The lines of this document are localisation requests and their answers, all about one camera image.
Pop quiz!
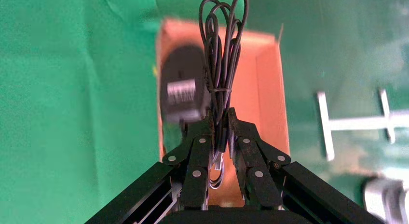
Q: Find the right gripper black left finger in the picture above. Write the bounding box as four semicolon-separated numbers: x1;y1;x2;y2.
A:
84;109;215;224

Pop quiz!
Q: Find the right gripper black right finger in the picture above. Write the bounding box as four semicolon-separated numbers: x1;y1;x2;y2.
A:
227;107;384;224

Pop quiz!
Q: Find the thin black cable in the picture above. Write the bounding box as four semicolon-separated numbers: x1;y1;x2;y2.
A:
198;0;250;190

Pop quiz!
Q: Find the thick black usb cable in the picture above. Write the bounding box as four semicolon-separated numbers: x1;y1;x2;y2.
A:
159;44;212;125

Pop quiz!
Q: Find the open brown cardboard box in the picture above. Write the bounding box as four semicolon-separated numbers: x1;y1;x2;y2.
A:
156;17;291;208

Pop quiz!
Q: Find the white background table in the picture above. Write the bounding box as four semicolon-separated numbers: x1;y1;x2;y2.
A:
316;88;409;162

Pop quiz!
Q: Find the metal binder clip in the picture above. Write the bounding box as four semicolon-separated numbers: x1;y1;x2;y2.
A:
362;176;409;224

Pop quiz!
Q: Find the green table cloth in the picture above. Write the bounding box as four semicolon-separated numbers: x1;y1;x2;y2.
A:
0;0;282;224

